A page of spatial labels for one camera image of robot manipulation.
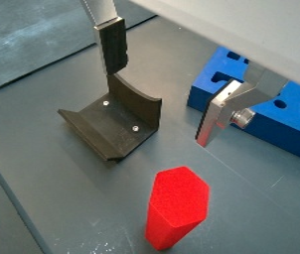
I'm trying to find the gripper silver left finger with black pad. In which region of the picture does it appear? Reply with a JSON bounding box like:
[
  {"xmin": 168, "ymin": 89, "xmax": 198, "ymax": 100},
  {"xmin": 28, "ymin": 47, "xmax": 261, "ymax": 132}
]
[{"xmin": 79, "ymin": 0, "xmax": 128, "ymax": 75}]

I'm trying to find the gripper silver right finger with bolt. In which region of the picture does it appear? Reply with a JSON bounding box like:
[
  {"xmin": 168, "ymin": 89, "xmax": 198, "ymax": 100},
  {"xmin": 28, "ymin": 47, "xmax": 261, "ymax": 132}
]
[{"xmin": 195, "ymin": 63, "xmax": 288, "ymax": 147}]

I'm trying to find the red hexagon prism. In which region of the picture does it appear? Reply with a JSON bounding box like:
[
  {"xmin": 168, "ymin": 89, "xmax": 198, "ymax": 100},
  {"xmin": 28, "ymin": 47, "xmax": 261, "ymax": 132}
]
[{"xmin": 144, "ymin": 167, "xmax": 210, "ymax": 250}]

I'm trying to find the blue shape sorting board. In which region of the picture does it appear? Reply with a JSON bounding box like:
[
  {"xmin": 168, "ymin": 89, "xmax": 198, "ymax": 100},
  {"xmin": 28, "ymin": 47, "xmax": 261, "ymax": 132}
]
[{"xmin": 187, "ymin": 47, "xmax": 300, "ymax": 157}]

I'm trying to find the black curved holder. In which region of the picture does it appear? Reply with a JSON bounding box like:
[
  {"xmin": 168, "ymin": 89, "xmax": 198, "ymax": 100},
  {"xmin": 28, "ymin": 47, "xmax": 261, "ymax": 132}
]
[{"xmin": 59, "ymin": 74, "xmax": 162, "ymax": 161}]

